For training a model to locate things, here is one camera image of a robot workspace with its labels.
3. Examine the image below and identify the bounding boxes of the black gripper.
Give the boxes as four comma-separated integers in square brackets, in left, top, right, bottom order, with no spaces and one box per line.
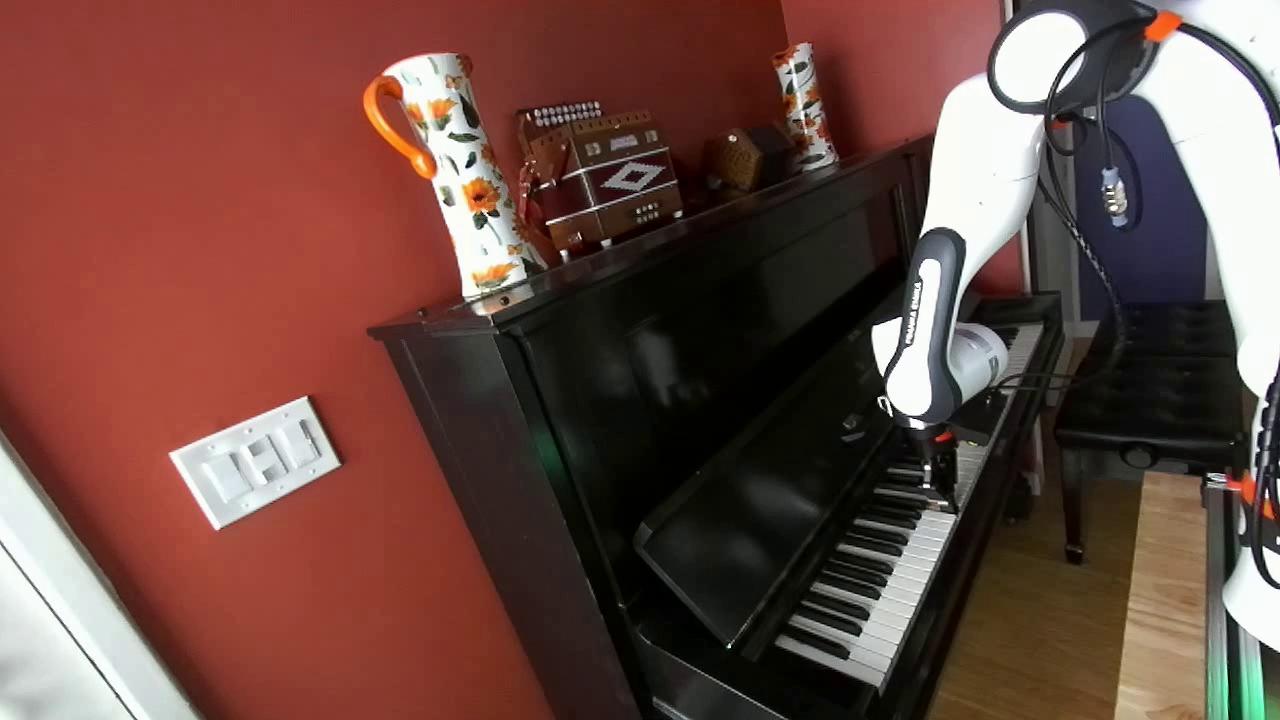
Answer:
[919,418,968,511]

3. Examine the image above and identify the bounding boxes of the black piano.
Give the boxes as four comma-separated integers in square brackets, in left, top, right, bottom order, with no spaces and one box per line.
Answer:
[369,132,1071,720]

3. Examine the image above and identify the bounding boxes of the dark blue bag with logo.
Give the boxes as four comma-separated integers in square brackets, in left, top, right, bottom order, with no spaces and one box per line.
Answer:
[1071,91,1211,324]

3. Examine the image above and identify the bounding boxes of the small brown wooden ornament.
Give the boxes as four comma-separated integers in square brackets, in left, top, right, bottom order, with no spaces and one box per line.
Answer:
[700,124,790,199]

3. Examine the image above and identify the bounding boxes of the slim floral ceramic vase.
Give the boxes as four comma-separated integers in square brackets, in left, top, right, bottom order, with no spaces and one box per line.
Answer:
[771,39,845,179]

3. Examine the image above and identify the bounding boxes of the brown decorated wooden box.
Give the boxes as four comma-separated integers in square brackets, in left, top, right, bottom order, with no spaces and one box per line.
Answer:
[510,97,688,264]

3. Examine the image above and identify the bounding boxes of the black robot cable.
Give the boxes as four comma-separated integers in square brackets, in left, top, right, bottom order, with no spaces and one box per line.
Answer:
[985,0,1280,592]

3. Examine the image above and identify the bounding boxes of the floral jug with orange handle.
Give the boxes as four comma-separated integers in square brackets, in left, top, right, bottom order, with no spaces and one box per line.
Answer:
[358,47,553,308]

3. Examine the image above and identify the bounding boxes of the white wall switch plate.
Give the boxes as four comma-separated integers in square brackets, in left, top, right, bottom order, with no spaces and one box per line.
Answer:
[165,390,342,537]

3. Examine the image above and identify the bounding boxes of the white door frame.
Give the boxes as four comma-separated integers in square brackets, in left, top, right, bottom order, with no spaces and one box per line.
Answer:
[0,434,202,720]

